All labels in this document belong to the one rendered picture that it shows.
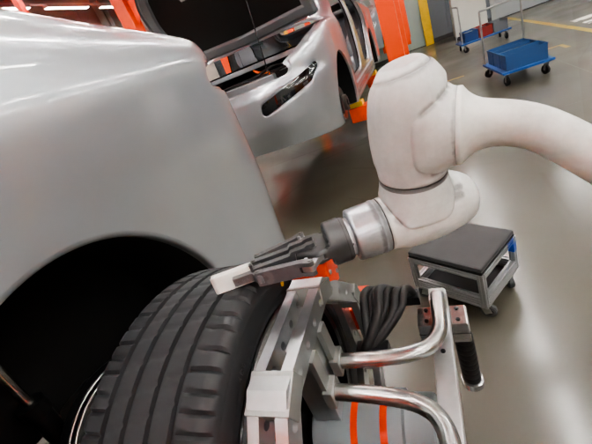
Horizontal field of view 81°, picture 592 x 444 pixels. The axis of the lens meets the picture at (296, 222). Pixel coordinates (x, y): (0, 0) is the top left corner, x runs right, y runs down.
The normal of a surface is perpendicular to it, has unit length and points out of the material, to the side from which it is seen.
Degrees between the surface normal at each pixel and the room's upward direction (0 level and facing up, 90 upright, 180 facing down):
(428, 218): 94
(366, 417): 11
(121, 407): 28
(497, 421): 0
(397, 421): 19
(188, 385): 23
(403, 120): 92
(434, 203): 96
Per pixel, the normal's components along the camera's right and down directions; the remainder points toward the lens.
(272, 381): -0.35, -0.84
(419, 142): -0.25, 0.62
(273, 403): -0.43, -0.22
